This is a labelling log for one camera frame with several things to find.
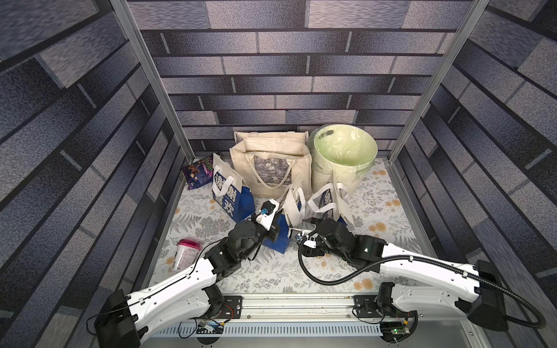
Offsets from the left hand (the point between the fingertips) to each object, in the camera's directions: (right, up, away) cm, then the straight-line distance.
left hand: (281, 210), depth 71 cm
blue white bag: (-21, +5, +16) cm, 26 cm away
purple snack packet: (-41, +13, +35) cm, 56 cm away
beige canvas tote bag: (-5, +18, +19) cm, 27 cm away
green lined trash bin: (+30, +24, +26) cm, 46 cm away
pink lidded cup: (-36, -18, +8) cm, 41 cm away
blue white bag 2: (+3, -1, -2) cm, 4 cm away
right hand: (+7, -6, +3) cm, 10 cm away
